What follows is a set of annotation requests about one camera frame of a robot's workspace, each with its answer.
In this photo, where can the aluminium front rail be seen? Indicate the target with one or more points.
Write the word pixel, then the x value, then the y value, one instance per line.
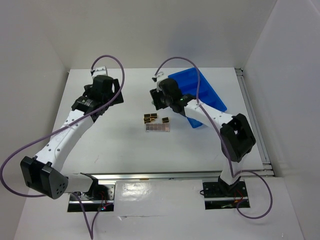
pixel 154 176

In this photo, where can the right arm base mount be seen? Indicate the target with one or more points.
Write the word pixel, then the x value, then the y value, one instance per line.
pixel 216 199

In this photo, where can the clear eyeshadow palette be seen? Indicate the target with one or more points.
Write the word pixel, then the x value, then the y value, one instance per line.
pixel 157 127

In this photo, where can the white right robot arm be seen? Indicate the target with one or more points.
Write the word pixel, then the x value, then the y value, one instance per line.
pixel 234 131

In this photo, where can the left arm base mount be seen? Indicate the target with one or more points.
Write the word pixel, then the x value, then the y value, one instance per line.
pixel 103 200

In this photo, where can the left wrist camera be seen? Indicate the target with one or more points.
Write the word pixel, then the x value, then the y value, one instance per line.
pixel 99 71

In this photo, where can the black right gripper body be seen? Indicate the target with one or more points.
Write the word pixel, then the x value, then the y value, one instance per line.
pixel 166 99

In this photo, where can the blue divided plastic tray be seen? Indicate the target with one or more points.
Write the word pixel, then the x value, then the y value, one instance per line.
pixel 187 81

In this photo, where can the open black gold lipstick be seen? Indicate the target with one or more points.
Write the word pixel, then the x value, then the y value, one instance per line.
pixel 148 120

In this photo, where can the long black gold lipstick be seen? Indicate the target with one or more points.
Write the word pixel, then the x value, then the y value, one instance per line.
pixel 150 116

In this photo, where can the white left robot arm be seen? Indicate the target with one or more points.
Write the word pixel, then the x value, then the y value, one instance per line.
pixel 42 172

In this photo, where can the black gold lipstick cap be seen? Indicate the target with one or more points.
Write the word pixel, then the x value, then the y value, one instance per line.
pixel 165 120

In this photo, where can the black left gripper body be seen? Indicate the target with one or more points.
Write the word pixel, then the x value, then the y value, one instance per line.
pixel 109 97

